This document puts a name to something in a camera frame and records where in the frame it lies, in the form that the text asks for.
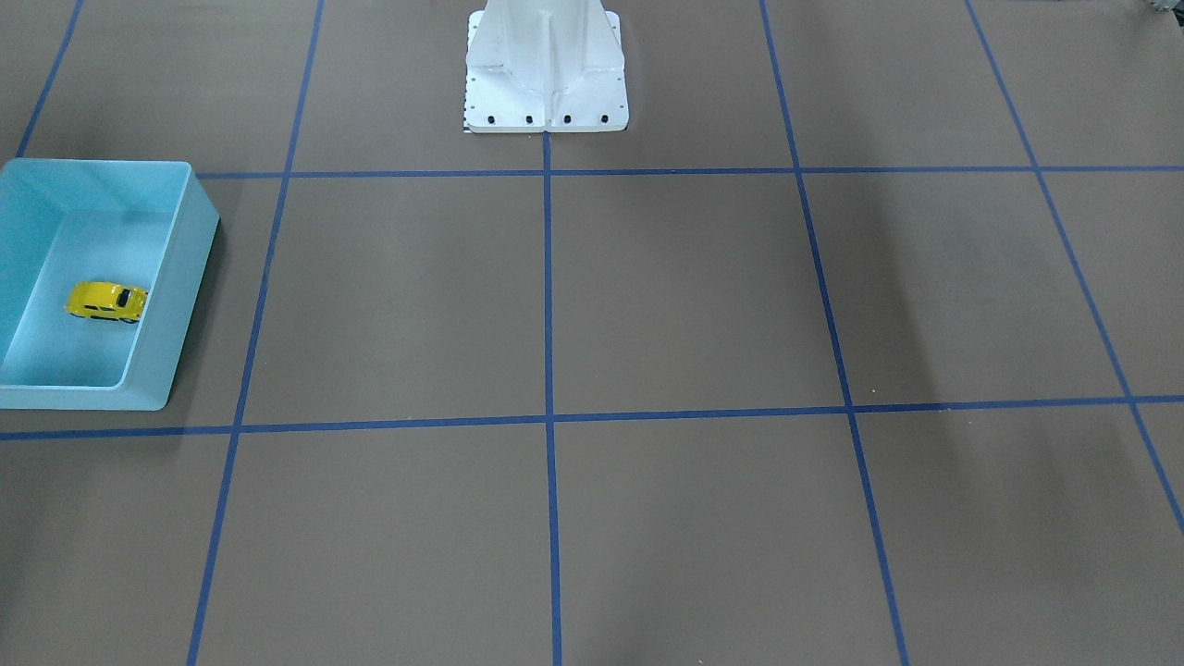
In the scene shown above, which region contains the light blue plastic bin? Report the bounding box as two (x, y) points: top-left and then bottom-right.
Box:
(1, 156), (219, 412)

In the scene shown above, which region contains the yellow beetle toy car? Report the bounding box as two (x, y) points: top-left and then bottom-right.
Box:
(64, 281), (149, 325)

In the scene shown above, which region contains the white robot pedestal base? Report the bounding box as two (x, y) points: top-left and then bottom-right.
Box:
(462, 1), (630, 134)

